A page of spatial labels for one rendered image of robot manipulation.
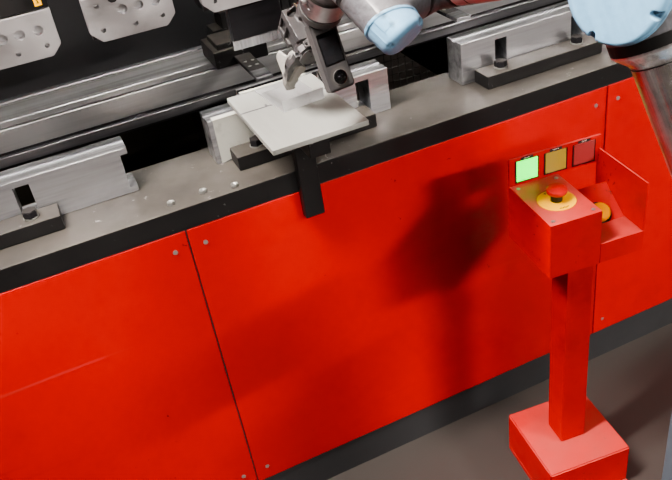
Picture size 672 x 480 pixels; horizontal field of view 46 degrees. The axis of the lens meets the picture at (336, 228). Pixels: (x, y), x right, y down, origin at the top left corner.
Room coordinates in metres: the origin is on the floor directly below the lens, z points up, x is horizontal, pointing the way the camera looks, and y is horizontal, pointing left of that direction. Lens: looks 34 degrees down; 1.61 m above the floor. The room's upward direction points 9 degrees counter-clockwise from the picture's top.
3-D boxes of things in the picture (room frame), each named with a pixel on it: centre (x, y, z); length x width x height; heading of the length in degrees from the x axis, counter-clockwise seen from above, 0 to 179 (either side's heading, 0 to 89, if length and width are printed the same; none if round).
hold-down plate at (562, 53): (1.61, -0.50, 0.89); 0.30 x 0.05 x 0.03; 109
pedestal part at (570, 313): (1.24, -0.46, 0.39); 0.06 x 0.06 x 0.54; 13
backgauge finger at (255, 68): (1.62, 0.13, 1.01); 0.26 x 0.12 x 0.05; 19
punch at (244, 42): (1.47, 0.09, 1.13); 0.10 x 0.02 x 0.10; 109
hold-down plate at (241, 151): (1.43, 0.03, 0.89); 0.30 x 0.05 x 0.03; 109
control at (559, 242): (1.24, -0.46, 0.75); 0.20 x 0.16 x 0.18; 103
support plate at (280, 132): (1.33, 0.04, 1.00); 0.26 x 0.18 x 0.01; 19
